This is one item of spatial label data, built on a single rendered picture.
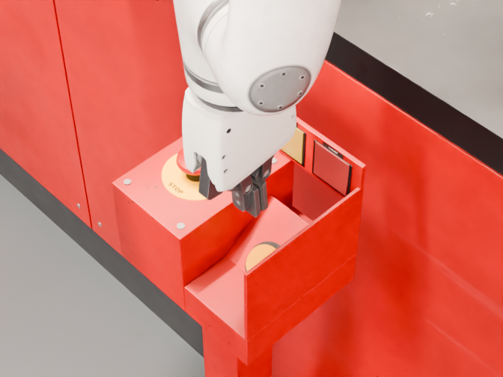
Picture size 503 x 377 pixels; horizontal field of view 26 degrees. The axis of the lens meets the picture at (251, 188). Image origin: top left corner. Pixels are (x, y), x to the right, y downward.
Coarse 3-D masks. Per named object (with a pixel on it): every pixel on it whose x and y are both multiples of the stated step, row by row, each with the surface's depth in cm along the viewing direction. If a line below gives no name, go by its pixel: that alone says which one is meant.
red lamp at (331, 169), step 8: (320, 152) 108; (328, 152) 107; (320, 160) 109; (328, 160) 108; (336, 160) 106; (320, 168) 109; (328, 168) 108; (336, 168) 107; (344, 168) 106; (320, 176) 110; (328, 176) 109; (336, 176) 108; (344, 176) 107; (336, 184) 109; (344, 184) 108; (344, 192) 108
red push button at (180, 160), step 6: (180, 150) 110; (180, 156) 110; (180, 162) 109; (180, 168) 109; (186, 168) 109; (186, 174) 111; (192, 174) 109; (198, 174) 109; (192, 180) 111; (198, 180) 111
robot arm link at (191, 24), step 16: (176, 0) 81; (192, 0) 78; (208, 0) 77; (224, 0) 76; (176, 16) 83; (192, 16) 79; (208, 16) 77; (192, 32) 80; (192, 48) 83; (192, 64) 84; (208, 80) 85
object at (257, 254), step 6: (258, 246) 112; (264, 246) 111; (270, 246) 111; (252, 252) 112; (258, 252) 111; (264, 252) 111; (270, 252) 111; (252, 258) 111; (258, 258) 111; (246, 264) 112; (252, 264) 111
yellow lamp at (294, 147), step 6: (300, 132) 109; (294, 138) 110; (300, 138) 109; (288, 144) 112; (294, 144) 111; (300, 144) 110; (288, 150) 112; (294, 150) 111; (300, 150) 110; (294, 156) 112; (300, 156) 111; (300, 162) 112
